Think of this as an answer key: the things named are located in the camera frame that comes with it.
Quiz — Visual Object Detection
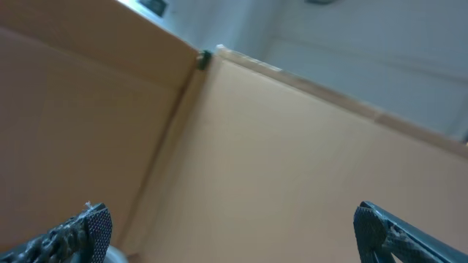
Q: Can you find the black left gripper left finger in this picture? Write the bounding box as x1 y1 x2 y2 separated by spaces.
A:
1 202 113 263

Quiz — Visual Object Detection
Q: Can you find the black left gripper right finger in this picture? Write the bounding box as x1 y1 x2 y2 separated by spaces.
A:
353 201 467 263

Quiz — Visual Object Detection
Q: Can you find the brown cardboard box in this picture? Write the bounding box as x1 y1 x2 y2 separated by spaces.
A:
1 1 467 262

